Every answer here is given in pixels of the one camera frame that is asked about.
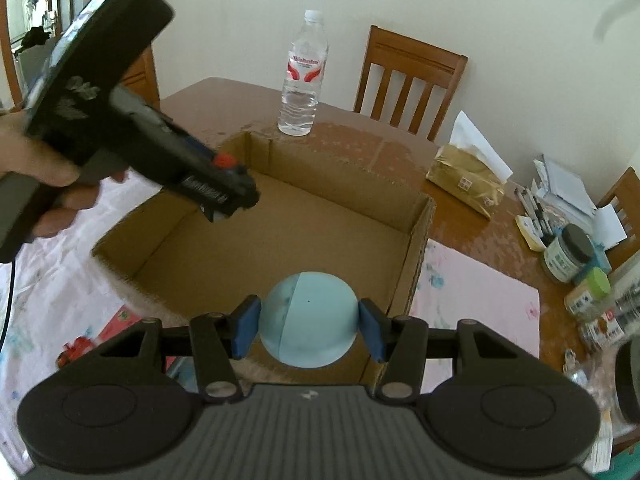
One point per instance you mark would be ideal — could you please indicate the light blue ball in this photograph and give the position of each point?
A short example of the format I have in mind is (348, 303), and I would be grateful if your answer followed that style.
(308, 317)

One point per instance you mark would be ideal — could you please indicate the wooden slatted chair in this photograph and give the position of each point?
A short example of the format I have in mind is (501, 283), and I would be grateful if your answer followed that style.
(405, 85)

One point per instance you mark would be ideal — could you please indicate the jar with green lid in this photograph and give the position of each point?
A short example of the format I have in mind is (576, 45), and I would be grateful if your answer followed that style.
(587, 292)

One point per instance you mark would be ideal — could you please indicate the bundle of pens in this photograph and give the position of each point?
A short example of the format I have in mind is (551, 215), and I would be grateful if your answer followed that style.
(532, 210)

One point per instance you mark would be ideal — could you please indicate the stack of white papers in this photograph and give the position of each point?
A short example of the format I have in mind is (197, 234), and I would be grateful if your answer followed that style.
(565, 185)

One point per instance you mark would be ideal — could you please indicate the glass jar with dark lid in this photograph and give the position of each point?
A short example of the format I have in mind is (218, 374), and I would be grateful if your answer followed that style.
(567, 255)

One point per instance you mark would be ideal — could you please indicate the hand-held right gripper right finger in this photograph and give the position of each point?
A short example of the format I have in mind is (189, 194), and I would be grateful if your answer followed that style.
(372, 330)

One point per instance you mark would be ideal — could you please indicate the red toy train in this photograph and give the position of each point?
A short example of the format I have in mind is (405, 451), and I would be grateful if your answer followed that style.
(75, 352)

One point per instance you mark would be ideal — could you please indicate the pink card box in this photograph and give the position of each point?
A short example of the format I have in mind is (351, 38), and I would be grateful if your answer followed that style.
(120, 321)

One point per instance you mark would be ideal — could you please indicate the small jar with red label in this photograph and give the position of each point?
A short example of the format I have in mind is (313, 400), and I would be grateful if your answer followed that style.
(602, 327)

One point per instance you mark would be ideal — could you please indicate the cardboard box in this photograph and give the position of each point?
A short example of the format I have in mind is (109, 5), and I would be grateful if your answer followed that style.
(280, 230)

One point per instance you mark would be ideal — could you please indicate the person's left hand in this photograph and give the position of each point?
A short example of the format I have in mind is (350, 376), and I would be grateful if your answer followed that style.
(35, 150)

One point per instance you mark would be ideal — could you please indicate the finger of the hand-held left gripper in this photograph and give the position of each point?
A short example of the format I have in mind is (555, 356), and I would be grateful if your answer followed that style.
(200, 180)

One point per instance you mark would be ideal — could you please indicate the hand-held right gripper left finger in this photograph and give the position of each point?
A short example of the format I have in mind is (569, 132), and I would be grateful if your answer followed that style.
(245, 327)

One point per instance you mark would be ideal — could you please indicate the gold tissue pack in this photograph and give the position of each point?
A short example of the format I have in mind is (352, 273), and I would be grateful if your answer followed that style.
(465, 180)

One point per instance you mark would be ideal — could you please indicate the pink white printed tablecloth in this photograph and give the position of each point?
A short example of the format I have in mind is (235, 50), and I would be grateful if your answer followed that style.
(60, 280)

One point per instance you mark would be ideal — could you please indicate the clear water bottle red label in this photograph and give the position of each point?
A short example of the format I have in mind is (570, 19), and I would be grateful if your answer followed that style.
(301, 75)

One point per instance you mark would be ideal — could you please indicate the yellow sticky notes pad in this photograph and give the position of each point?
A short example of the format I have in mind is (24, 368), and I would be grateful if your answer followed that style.
(529, 235)

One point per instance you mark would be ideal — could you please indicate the black round object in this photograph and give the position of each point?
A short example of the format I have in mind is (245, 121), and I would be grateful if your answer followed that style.
(629, 380)

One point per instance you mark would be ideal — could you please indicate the teal box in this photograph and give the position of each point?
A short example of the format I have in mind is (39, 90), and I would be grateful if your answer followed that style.
(597, 265)

